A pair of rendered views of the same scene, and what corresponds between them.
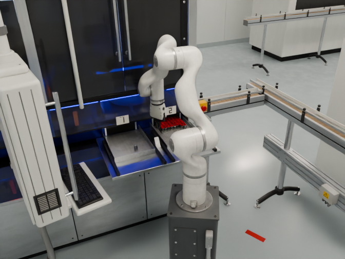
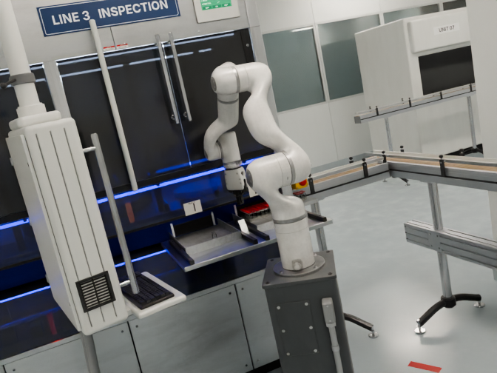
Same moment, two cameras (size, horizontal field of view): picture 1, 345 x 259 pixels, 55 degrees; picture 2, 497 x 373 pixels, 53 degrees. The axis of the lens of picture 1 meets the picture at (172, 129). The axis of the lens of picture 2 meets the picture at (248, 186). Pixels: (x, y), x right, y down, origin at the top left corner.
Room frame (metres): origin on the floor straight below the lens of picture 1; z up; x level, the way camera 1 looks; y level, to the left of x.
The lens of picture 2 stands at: (-0.39, -0.06, 1.53)
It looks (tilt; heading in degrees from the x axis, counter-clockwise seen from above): 11 degrees down; 3
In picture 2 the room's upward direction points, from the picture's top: 12 degrees counter-clockwise
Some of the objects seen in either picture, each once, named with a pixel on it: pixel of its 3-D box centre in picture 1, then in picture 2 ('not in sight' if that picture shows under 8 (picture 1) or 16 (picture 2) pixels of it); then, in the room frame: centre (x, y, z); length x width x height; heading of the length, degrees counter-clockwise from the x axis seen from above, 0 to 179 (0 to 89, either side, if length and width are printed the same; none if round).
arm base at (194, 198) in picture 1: (194, 186); (294, 243); (1.33, -0.10, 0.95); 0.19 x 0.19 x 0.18
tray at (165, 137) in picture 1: (175, 131); (268, 214); (1.99, -0.02, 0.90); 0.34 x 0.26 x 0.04; 22
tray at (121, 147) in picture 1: (128, 142); (203, 234); (1.86, 0.29, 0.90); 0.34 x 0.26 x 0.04; 22
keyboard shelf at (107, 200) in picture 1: (74, 188); (134, 296); (1.53, 0.58, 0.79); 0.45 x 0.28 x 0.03; 32
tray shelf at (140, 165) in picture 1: (156, 145); (242, 233); (1.86, 0.11, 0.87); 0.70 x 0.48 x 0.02; 112
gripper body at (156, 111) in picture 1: (157, 109); (235, 177); (1.84, 0.09, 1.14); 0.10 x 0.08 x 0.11; 53
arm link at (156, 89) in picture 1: (155, 87); (228, 146); (1.84, 0.09, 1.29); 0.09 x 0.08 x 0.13; 110
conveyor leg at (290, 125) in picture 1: (285, 157); (440, 244); (2.29, -0.93, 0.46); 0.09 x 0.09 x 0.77; 22
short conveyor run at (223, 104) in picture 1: (224, 100); (333, 177); (2.43, -0.42, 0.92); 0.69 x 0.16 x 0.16; 112
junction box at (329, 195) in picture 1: (328, 193); not in sight; (1.77, -1.07, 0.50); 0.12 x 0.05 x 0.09; 22
